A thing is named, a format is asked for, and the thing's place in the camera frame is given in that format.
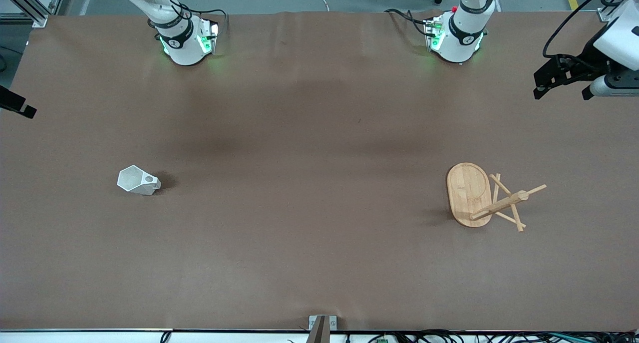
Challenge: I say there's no wooden cup rack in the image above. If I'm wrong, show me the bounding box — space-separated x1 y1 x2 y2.
446 162 548 233

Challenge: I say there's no metal camera bracket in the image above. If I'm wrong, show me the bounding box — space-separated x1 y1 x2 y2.
309 315 338 343

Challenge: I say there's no white faceted cup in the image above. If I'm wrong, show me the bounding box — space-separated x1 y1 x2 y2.
117 165 162 196

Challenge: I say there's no brown table cover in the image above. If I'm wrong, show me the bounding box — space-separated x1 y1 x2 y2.
0 11 639 331

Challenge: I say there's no black left base cable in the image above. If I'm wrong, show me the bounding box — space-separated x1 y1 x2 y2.
384 7 435 36

